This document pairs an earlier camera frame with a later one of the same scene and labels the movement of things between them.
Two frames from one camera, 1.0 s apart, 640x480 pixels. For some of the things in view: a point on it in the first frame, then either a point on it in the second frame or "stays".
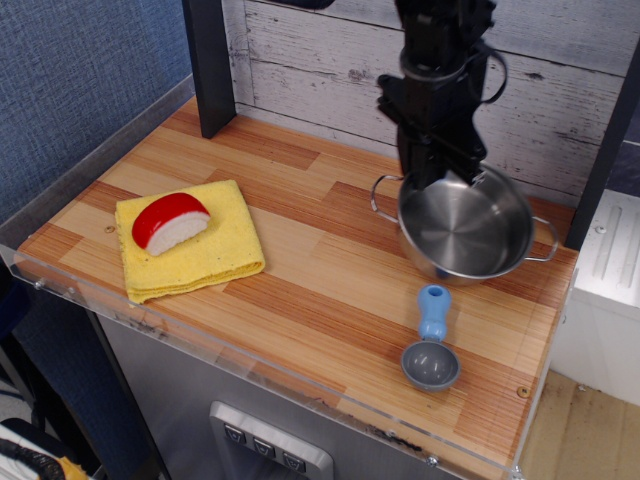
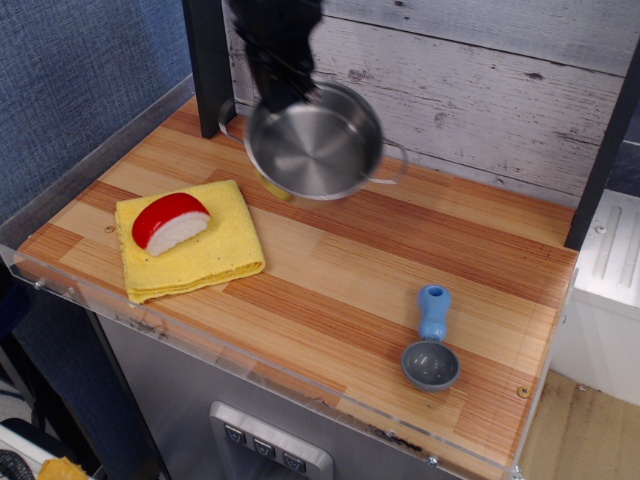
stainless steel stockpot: (467, 231) → (321, 148)
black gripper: (437, 131) → (277, 35)
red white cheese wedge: (169, 220) stays
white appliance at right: (598, 339) stays
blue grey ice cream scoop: (432, 365) stays
